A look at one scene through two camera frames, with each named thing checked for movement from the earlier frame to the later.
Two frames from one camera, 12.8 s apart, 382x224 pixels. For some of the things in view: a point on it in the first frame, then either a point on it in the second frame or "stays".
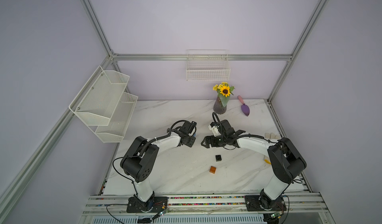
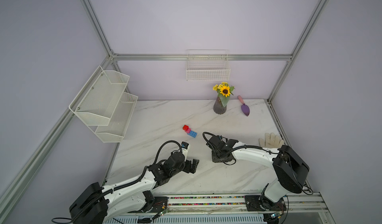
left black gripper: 192,139 → 187,168
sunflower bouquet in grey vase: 224,91 stays
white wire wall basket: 207,65 stays
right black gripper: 212,138 → 214,159
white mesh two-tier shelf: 104,105 stays
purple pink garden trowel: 244,108 stays
